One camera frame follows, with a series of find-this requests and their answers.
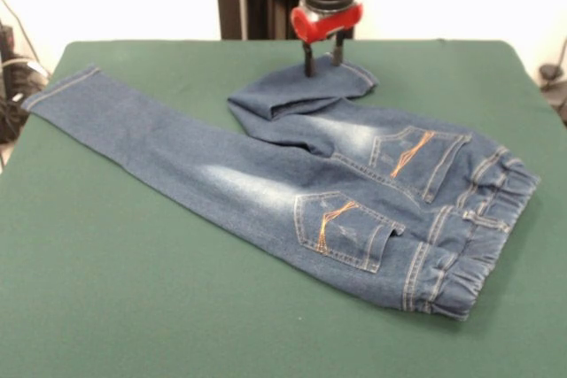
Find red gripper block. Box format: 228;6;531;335
290;2;365;78

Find blue denim jeans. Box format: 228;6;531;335
20;52;542;322

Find black floor equipment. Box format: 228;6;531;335
538;36;567;125

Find dark green tablecloth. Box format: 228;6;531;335
0;39;567;378

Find black cable bundle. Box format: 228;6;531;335
0;23;50;144

